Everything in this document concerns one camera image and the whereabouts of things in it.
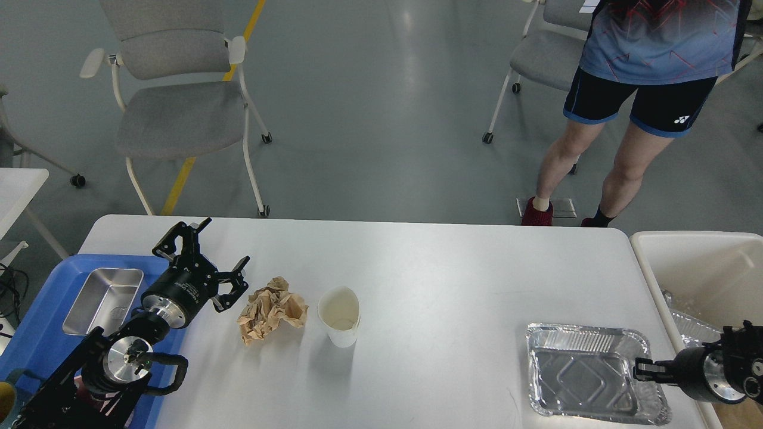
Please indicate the grey chair far left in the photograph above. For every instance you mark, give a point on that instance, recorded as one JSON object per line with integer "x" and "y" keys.
{"x": 13, "y": 146}

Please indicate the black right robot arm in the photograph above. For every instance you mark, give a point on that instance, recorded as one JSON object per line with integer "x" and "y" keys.
{"x": 727, "y": 371}

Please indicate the grey chair right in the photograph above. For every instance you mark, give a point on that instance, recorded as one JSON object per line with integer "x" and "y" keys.
{"x": 545, "y": 56}

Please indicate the foil tray in bin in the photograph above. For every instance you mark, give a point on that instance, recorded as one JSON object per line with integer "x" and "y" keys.
{"x": 693, "y": 331}

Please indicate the white side table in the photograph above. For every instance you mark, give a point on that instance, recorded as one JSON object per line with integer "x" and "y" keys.
{"x": 18, "y": 187}

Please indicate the square stainless steel tray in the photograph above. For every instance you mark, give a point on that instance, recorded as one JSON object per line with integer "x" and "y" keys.
{"x": 103, "y": 301}

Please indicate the aluminium foil tray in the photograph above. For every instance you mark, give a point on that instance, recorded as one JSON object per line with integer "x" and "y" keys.
{"x": 586, "y": 372}

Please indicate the crumpled brown paper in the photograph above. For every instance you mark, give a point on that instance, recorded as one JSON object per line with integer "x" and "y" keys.
{"x": 267, "y": 307}

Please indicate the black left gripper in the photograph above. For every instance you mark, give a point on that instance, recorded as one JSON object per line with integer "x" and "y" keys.
{"x": 191, "y": 280}

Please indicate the person in blue shirt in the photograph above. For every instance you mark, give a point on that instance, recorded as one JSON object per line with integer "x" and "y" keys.
{"x": 669, "y": 56}

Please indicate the white paper cup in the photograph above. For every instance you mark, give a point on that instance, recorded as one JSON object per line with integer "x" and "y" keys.
{"x": 339, "y": 312}

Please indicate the dark teal mug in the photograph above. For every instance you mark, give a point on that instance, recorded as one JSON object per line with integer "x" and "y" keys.
{"x": 16, "y": 390}

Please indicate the beige plastic bin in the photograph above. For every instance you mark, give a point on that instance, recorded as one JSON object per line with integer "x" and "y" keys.
{"x": 715, "y": 277}

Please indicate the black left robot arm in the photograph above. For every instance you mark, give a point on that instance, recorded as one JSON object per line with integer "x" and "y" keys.
{"x": 101, "y": 381}

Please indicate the grey chair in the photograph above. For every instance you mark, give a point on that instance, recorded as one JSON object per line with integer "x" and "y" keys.
{"x": 13, "y": 146}
{"x": 545, "y": 56}
{"x": 168, "y": 38}

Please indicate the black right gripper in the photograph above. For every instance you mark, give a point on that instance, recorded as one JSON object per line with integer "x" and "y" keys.
{"x": 698, "y": 372}

